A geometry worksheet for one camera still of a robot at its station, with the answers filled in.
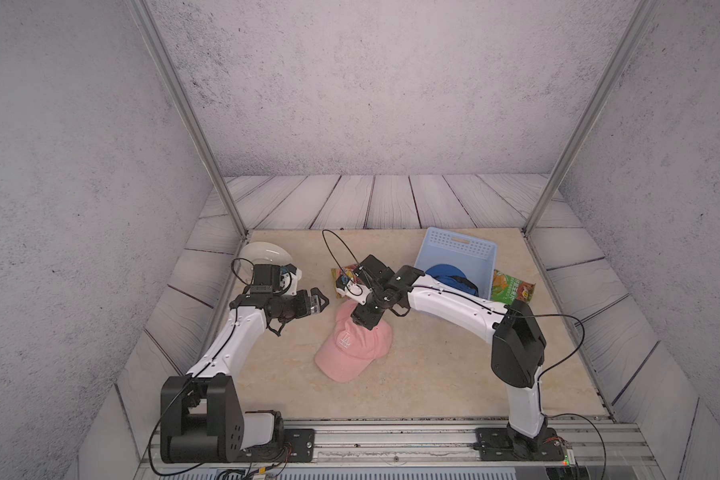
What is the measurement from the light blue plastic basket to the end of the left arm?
447mm

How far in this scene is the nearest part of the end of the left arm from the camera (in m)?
0.76

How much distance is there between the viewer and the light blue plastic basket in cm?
110

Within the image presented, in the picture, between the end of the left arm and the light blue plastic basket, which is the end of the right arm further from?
the light blue plastic basket
